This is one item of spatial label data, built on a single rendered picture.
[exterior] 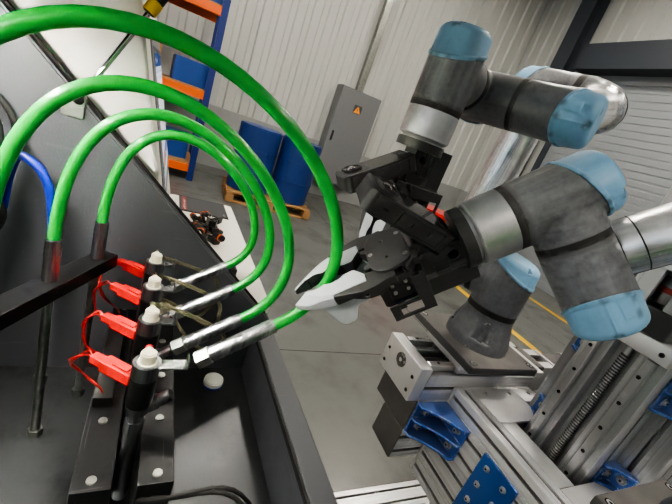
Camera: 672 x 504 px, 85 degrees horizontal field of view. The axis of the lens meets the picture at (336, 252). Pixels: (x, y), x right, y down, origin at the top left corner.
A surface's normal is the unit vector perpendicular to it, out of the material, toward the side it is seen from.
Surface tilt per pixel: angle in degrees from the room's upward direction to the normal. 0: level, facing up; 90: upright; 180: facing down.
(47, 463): 0
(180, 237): 90
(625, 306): 74
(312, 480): 0
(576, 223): 85
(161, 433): 0
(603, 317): 98
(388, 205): 103
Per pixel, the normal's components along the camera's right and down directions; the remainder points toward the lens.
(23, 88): 0.37, 0.43
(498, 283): -0.61, 0.05
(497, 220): -0.22, -0.11
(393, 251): -0.42, -0.72
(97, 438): 0.33, -0.89
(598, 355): -0.88, -0.17
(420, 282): 0.11, 0.58
